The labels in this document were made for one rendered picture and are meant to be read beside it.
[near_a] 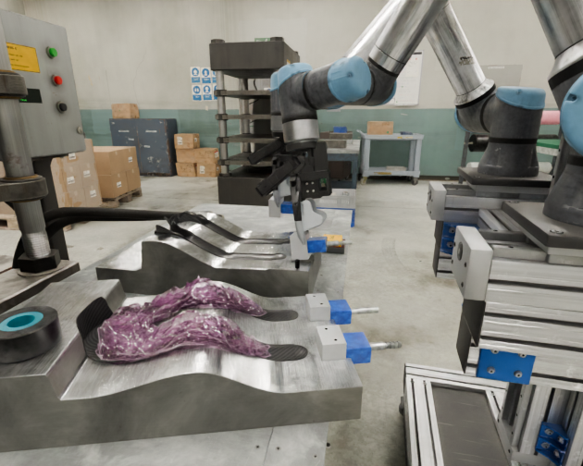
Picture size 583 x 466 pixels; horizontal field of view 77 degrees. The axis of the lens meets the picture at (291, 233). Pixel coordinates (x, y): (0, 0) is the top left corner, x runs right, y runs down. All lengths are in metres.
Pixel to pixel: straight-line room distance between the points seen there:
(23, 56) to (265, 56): 3.67
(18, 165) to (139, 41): 7.54
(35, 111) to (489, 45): 7.03
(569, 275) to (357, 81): 0.46
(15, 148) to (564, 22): 1.11
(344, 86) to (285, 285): 0.41
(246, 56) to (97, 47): 4.75
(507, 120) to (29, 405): 1.14
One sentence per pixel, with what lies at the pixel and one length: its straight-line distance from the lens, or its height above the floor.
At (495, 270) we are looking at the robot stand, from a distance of 0.67.
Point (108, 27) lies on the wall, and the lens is 8.97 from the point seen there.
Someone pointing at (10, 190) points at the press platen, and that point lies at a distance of 1.14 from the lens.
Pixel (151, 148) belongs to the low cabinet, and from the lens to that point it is 7.90.
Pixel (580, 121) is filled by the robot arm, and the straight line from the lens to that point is 0.55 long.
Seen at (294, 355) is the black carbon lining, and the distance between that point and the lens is 0.59.
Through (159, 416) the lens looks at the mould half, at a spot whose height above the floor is 0.83.
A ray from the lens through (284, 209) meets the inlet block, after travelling 1.08.
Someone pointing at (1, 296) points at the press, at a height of 0.78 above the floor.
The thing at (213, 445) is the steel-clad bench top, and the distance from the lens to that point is 0.54.
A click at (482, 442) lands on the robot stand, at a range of 1.47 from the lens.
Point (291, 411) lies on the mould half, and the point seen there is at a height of 0.82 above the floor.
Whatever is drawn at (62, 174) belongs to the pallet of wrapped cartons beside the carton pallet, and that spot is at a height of 0.60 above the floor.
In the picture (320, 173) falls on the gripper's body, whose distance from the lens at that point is 0.76.
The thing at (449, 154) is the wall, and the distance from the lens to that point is 7.48.
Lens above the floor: 1.20
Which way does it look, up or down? 18 degrees down
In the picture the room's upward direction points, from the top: straight up
